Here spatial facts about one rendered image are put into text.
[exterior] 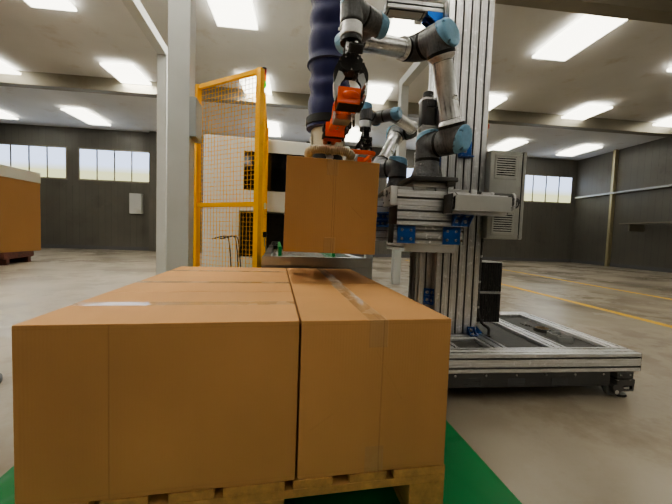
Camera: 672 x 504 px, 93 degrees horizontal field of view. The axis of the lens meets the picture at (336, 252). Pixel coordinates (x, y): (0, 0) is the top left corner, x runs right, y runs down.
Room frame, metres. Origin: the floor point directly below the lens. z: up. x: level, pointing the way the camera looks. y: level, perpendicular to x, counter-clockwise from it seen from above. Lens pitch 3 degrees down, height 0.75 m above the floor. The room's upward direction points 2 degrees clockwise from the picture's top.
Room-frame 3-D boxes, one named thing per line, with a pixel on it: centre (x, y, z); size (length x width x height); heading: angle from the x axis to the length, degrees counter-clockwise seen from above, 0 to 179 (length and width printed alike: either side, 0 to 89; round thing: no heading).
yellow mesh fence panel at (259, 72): (2.89, 1.01, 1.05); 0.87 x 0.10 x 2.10; 63
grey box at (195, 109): (2.60, 1.15, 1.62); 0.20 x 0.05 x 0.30; 11
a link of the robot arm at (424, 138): (1.59, -0.44, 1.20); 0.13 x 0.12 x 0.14; 39
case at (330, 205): (1.68, 0.07, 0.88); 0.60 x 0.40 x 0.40; 9
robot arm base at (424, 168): (1.60, -0.43, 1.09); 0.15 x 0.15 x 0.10
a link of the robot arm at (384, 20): (1.18, -0.09, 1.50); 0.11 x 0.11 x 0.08; 39
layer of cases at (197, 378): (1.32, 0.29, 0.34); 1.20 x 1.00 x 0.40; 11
